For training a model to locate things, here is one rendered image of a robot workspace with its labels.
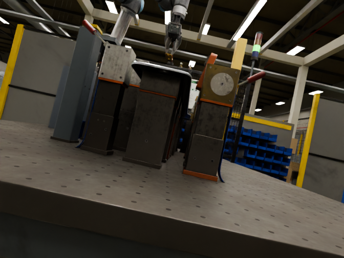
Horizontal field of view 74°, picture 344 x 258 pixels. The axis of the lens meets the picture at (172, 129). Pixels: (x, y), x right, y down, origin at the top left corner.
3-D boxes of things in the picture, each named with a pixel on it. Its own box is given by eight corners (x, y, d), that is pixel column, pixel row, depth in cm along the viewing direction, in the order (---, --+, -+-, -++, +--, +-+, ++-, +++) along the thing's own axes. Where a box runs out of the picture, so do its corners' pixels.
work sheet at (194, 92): (200, 111, 236) (207, 82, 238) (179, 106, 238) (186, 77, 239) (200, 111, 238) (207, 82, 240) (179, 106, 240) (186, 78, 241)
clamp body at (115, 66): (106, 156, 74) (131, 47, 75) (70, 148, 74) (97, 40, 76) (112, 155, 81) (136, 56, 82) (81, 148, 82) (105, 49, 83)
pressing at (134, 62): (200, 77, 65) (202, 71, 65) (124, 61, 66) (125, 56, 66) (189, 121, 203) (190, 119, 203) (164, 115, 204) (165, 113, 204)
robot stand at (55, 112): (47, 127, 142) (63, 65, 144) (62, 128, 162) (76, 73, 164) (79, 134, 142) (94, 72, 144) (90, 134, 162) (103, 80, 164)
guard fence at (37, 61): (74, 170, 354) (105, 45, 362) (70, 171, 340) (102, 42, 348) (-12, 151, 351) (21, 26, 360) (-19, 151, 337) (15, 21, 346)
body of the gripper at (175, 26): (165, 32, 120) (170, 10, 121) (166, 39, 129) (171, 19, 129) (179, 35, 120) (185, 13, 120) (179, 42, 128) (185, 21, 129)
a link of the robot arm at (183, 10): (173, 12, 129) (188, 14, 129) (171, 19, 129) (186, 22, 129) (172, 3, 122) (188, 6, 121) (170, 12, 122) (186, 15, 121)
